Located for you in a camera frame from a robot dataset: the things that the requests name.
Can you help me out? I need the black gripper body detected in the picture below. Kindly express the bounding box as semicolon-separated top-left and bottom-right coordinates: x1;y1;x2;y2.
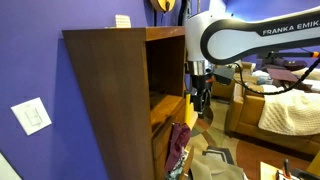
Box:
192;74;213;112

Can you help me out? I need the maroon cap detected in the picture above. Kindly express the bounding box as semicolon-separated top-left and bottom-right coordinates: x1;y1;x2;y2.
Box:
165;123;191;172

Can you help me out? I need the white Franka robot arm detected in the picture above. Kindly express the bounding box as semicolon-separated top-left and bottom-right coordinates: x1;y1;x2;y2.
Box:
185;6;320;113

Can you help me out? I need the brown wooden shelf cabinet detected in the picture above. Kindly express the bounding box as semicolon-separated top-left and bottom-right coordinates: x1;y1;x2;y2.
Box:
63;26;185;180

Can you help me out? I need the small cream box on shelf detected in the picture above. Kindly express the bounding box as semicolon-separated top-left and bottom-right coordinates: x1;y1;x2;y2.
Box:
115;14;131;28

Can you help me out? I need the tan leather sofa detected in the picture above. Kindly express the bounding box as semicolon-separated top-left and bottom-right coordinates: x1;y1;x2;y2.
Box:
212;75;320;155

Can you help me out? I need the grey fabric cloth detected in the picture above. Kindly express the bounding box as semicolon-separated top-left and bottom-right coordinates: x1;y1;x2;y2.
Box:
190;155;245;180

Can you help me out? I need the open wooden drawer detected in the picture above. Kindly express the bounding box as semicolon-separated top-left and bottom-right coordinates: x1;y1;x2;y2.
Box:
165;146;194;180

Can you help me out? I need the patterned clutter in drawer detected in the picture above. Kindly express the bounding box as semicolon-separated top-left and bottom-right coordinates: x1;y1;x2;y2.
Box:
166;149;189;180

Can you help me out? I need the cream knitted blanket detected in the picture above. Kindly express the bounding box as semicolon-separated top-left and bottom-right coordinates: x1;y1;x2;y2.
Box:
258;90;320;136

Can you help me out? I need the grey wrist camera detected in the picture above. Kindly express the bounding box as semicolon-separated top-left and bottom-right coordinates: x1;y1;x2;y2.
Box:
213;66;234;85

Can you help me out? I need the small ukulele on wall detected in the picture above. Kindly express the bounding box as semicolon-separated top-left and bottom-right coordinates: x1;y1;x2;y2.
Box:
150;0;176;12

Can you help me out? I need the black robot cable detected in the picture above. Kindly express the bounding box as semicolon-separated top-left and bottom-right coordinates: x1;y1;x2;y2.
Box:
233;56;320;96

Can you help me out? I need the white wall light switch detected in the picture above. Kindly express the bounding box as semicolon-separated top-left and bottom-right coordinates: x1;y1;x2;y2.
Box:
11;97;52;136

